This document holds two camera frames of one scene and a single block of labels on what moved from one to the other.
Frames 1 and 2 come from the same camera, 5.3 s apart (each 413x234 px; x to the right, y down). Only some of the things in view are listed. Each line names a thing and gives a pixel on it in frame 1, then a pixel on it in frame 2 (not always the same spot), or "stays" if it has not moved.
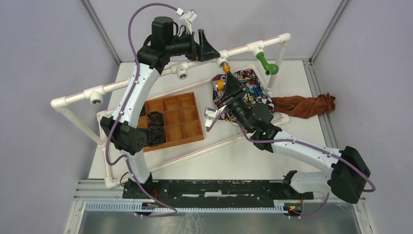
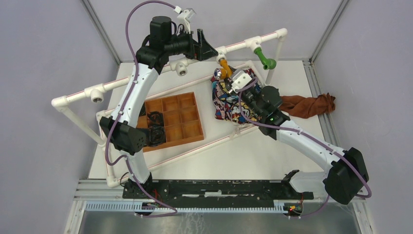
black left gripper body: (184, 46) stays
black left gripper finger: (207, 51) stays
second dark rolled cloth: (155, 118) stays
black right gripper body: (240, 108) → (250, 96)
